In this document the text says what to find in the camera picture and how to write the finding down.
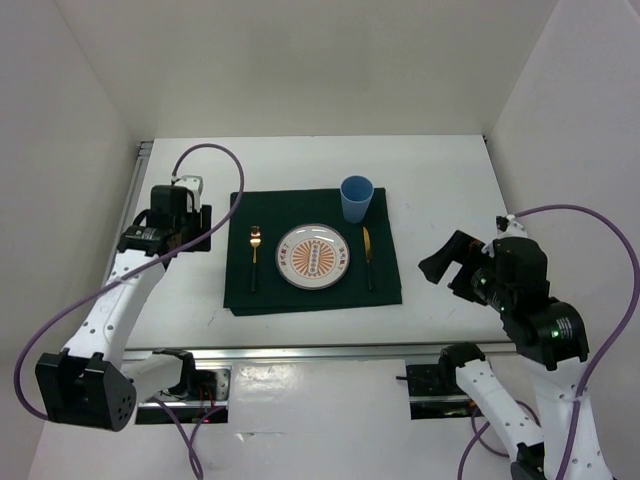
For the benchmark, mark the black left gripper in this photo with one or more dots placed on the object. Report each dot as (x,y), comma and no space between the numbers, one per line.
(201,220)

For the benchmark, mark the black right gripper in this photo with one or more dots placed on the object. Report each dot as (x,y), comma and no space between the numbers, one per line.
(464,248)

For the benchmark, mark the gold fork dark handle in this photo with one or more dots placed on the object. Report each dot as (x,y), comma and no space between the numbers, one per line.
(255,242)

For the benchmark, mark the dark green cloth placemat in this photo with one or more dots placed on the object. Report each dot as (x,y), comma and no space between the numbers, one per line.
(278,212)

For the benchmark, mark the gold knife dark handle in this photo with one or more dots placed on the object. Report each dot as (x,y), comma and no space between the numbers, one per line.
(369,258)

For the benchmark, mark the white plate orange sunburst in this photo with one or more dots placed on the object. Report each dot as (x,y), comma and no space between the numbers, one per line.
(312,257)

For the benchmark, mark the blue plastic cup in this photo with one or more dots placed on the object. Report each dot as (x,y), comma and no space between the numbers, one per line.
(356,193)

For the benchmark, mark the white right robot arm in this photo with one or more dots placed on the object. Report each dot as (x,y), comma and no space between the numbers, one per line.
(510,276)

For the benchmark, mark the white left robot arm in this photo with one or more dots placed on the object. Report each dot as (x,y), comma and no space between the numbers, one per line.
(86,383)

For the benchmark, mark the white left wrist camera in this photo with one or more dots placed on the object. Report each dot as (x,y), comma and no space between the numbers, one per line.
(195,185)

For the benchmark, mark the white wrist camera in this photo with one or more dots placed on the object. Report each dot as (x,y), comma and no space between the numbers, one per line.
(508,226)
(195,185)

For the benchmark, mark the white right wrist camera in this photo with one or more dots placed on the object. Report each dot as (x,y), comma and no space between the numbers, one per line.
(508,226)

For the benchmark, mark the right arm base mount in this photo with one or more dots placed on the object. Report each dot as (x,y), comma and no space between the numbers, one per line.
(430,397)

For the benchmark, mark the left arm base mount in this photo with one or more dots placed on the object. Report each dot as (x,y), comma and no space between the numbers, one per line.
(200,387)

